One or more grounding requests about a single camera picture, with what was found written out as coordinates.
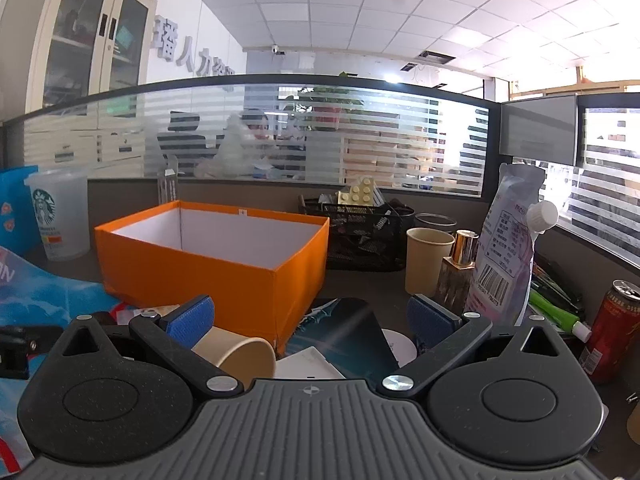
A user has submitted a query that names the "tan paper cup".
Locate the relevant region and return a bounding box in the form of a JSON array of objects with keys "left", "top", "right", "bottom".
[
  {"left": 192, "top": 327, "right": 276, "bottom": 388},
  {"left": 405, "top": 228, "right": 454, "bottom": 297}
]

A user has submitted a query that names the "gold cap perfume bottle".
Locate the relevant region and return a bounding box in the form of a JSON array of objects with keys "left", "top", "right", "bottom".
[{"left": 434, "top": 230, "right": 478, "bottom": 315}]

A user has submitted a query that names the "white spouted refill pouch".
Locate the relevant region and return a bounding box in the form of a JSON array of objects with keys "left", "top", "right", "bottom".
[{"left": 464, "top": 164, "right": 559, "bottom": 326}]

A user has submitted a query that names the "upright tan paper cup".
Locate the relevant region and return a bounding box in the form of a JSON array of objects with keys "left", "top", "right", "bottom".
[{"left": 405, "top": 228, "right": 454, "bottom": 297}]

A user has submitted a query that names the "orange cardboard box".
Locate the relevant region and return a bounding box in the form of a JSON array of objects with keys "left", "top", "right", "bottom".
[{"left": 94, "top": 200, "right": 330, "bottom": 353}]

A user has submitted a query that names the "green marker pen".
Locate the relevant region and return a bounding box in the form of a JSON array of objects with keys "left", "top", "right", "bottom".
[{"left": 528, "top": 289, "right": 592, "bottom": 342}]

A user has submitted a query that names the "black mesh desk organizer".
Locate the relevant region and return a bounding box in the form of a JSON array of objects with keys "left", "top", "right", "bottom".
[{"left": 298, "top": 194, "right": 416, "bottom": 272}]

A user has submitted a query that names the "colourful AGON desk mat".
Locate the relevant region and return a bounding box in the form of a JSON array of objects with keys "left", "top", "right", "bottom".
[{"left": 1, "top": 248, "right": 127, "bottom": 477}]

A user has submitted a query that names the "small white product carton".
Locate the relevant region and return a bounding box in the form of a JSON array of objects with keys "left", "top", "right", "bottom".
[{"left": 156, "top": 155, "right": 179, "bottom": 205}]

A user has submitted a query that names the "yellow pill blister pack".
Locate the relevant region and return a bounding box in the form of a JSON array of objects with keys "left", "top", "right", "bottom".
[{"left": 336, "top": 177, "right": 376, "bottom": 207}]

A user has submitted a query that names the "red soda can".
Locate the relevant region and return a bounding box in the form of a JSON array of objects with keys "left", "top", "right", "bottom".
[{"left": 579, "top": 280, "right": 640, "bottom": 384}]

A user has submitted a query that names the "clear Starbucks plastic cup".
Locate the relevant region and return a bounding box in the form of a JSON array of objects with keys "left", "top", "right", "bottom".
[{"left": 24, "top": 168, "right": 90, "bottom": 261}]

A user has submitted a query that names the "blue paper bag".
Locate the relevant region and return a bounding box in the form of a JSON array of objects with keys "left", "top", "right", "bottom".
[{"left": 0, "top": 166, "right": 40, "bottom": 256}]

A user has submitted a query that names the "frosted glass desk partition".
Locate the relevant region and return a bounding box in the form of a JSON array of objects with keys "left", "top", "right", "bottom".
[{"left": 1, "top": 74, "right": 500, "bottom": 198}]

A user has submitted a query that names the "beige glass door cabinet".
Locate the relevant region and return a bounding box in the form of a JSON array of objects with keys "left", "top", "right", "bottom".
[{"left": 1, "top": 0, "right": 156, "bottom": 119}]

